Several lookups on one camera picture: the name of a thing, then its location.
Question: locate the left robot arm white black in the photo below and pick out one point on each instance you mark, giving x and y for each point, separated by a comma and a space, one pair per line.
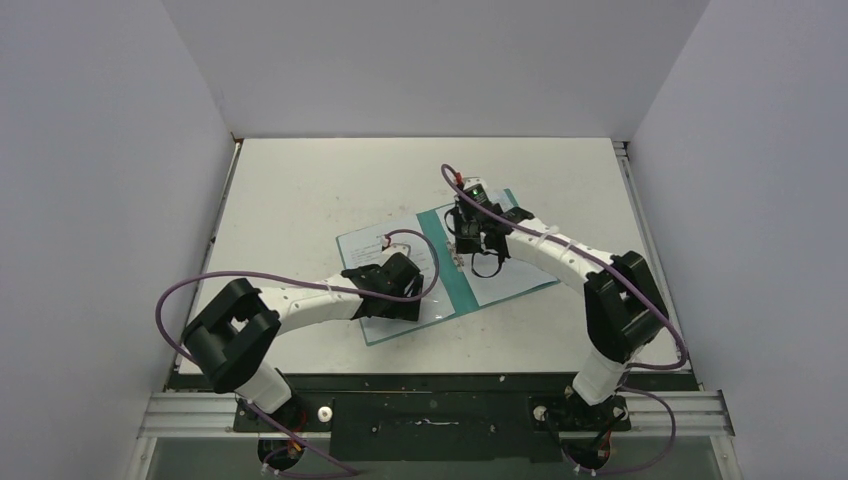
231, 336

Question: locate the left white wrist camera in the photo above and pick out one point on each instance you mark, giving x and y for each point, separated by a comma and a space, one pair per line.
390, 248

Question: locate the teal folder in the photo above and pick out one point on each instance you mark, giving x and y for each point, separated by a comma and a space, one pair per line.
466, 285

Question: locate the metal folder clip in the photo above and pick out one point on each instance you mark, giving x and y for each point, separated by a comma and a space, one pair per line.
455, 256

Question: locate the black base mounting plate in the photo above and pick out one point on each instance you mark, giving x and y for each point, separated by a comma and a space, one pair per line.
434, 417

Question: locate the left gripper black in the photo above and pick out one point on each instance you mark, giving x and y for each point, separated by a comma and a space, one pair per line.
405, 310

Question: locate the printed white paper sheet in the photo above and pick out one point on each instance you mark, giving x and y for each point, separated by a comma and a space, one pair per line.
374, 245

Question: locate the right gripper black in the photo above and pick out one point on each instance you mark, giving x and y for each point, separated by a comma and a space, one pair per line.
468, 240

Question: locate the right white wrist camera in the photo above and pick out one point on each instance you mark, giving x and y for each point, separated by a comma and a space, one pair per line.
477, 190

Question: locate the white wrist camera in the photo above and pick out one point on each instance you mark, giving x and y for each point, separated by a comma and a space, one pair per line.
477, 190
390, 248

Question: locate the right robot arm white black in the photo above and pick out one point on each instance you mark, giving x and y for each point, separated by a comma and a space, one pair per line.
623, 308

